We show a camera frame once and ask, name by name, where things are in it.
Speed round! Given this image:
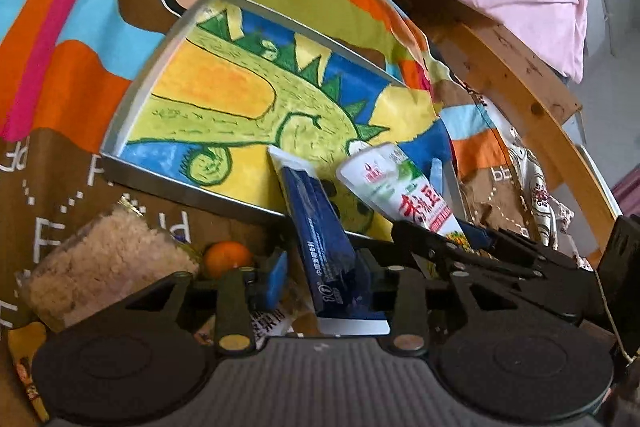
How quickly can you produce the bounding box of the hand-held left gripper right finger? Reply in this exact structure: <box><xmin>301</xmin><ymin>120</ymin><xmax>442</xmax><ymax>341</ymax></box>
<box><xmin>357</xmin><ymin>252</ymin><xmax>566</xmax><ymax>355</ymax></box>

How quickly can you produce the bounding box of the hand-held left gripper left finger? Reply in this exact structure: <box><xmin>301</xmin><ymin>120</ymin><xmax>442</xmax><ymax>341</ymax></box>
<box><xmin>80</xmin><ymin>252</ymin><xmax>291</xmax><ymax>355</ymax></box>

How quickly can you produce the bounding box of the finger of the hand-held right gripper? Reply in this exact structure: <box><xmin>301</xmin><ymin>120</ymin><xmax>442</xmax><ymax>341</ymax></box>
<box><xmin>392</xmin><ymin>221</ymin><xmax>546</xmax><ymax>283</ymax></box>
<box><xmin>465</xmin><ymin>227</ymin><xmax>593</xmax><ymax>270</ymax></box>

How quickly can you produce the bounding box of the clear mixed nut packet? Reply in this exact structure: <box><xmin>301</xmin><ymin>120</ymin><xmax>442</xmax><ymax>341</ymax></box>
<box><xmin>195</xmin><ymin>302</ymin><xmax>301</xmax><ymax>348</ymax></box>

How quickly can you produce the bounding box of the small mandarin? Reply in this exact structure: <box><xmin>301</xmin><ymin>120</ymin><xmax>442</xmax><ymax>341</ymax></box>
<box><xmin>202</xmin><ymin>241</ymin><xmax>253</xmax><ymax>280</ymax></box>

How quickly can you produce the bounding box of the dark blue snack packet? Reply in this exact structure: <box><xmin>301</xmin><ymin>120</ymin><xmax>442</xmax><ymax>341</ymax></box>
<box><xmin>267</xmin><ymin>146</ymin><xmax>391</xmax><ymax>337</ymax></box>

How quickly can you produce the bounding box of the white green pea pouch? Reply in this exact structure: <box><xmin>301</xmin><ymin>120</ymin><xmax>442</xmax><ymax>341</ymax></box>
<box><xmin>336</xmin><ymin>142</ymin><xmax>476</xmax><ymax>253</ymax></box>

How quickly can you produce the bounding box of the clear pack of beige crackers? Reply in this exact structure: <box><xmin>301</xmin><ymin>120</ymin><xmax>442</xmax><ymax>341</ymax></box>
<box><xmin>15</xmin><ymin>202</ymin><xmax>201</xmax><ymax>333</ymax></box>

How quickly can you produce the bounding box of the metal tray with dinosaur print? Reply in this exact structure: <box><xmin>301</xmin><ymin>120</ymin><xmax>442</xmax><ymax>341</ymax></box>
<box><xmin>100</xmin><ymin>0</ymin><xmax>468</xmax><ymax>243</ymax></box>

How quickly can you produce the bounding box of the gold brown snack packet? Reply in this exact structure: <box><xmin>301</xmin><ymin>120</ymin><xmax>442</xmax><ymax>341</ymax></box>
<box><xmin>7</xmin><ymin>322</ymin><xmax>51</xmax><ymax>423</ymax></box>

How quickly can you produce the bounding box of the wooden bed frame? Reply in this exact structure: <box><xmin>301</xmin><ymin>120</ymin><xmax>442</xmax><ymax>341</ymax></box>
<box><xmin>430</xmin><ymin>19</ymin><xmax>621</xmax><ymax>268</ymax></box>

